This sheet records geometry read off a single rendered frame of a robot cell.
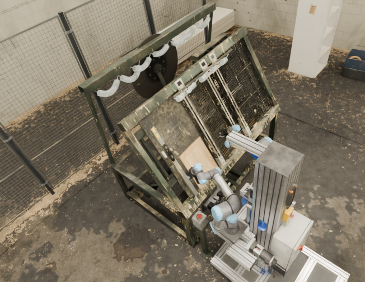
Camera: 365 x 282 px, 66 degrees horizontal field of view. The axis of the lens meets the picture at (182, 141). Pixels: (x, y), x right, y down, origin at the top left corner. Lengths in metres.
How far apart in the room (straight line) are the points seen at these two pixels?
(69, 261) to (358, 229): 3.82
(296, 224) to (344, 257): 1.47
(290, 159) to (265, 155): 0.17
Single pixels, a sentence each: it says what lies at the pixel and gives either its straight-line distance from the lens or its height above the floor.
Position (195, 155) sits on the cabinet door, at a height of 1.19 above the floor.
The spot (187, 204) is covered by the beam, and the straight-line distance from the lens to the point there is 3.21.
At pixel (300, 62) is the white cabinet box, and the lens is 6.53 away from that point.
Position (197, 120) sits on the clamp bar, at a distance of 3.19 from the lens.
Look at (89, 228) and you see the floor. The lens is 4.52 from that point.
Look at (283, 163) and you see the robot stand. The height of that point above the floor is 2.03.
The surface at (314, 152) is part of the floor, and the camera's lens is 4.99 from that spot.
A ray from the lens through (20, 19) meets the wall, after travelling 6.87.
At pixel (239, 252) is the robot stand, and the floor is 0.96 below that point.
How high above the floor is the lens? 3.62
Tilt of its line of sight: 45 degrees down
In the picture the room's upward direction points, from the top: 11 degrees counter-clockwise
